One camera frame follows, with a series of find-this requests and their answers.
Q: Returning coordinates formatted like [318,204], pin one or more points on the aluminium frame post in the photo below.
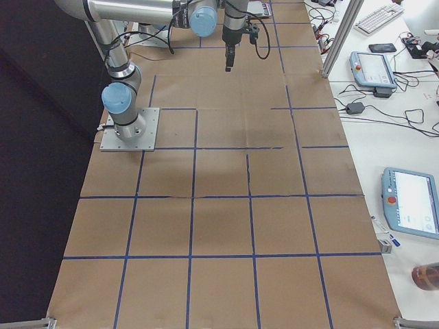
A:
[346,24]

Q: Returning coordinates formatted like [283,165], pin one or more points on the black smartphone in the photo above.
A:
[382,48]

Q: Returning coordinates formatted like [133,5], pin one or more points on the white keyboard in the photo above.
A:
[378,19]

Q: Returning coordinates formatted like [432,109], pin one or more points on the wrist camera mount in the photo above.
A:
[253,31]

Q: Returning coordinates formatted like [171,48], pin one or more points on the near blue teach pendant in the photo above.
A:
[410,202]

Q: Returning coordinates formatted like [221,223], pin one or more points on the brown glass bottle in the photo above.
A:
[425,277]

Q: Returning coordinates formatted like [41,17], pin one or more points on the black power adapter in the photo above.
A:
[354,108]

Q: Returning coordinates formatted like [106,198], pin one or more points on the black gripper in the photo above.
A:
[229,37]

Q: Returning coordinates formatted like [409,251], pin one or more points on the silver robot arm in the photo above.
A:
[120,96]

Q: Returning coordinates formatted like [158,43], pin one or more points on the silver digital kitchen scale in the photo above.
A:
[260,9]

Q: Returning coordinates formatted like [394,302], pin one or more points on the far blue teach pendant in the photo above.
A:
[372,70]

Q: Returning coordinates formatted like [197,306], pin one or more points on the blue teach pendant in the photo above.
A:
[410,202]
[372,70]

